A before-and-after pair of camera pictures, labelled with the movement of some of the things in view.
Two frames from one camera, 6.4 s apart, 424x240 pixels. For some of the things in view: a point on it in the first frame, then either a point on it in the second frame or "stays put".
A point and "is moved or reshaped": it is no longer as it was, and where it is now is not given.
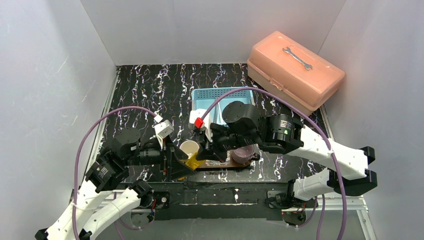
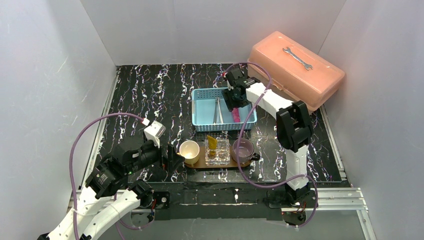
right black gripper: [209, 141] to [234, 98]
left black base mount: [155, 200] stays put
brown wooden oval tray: [201, 164] stays put
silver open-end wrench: [293, 55] stays put
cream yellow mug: [190, 147] stays put
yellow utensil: [193, 163] is moved or reshaped
